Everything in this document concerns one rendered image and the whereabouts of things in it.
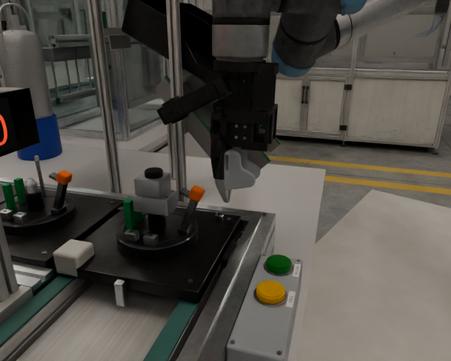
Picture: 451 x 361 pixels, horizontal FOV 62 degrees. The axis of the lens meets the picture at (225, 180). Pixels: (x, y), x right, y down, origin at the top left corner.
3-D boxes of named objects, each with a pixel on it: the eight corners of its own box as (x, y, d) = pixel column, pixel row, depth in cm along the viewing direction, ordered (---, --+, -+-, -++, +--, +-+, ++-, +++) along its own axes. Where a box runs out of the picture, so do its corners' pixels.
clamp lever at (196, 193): (192, 225, 64) (206, 189, 61) (187, 231, 62) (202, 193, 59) (173, 216, 64) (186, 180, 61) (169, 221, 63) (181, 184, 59)
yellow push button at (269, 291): (286, 294, 54) (287, 282, 54) (282, 311, 51) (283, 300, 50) (259, 288, 55) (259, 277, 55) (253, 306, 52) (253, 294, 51)
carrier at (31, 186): (127, 208, 81) (120, 152, 76) (47, 272, 59) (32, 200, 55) (34, 195, 87) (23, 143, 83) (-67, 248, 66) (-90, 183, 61)
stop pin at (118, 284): (128, 301, 57) (126, 280, 55) (124, 307, 56) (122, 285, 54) (120, 300, 57) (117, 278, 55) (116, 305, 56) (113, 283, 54)
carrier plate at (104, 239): (241, 224, 74) (241, 215, 73) (198, 304, 53) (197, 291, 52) (132, 209, 80) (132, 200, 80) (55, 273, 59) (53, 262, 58)
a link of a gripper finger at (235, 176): (251, 214, 55) (254, 154, 51) (213, 208, 56) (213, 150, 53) (256, 205, 58) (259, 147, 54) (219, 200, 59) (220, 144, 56)
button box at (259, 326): (300, 289, 64) (303, 257, 61) (280, 397, 45) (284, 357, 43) (260, 281, 65) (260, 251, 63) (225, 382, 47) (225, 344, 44)
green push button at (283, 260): (292, 266, 61) (293, 256, 60) (288, 281, 57) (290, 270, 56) (268, 262, 62) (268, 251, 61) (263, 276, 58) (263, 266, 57)
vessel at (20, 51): (61, 113, 143) (44, 3, 129) (34, 121, 131) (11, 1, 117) (31, 111, 147) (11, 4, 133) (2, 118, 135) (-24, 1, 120)
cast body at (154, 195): (179, 205, 65) (177, 167, 62) (168, 216, 61) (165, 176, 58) (135, 199, 67) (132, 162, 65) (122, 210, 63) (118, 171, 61)
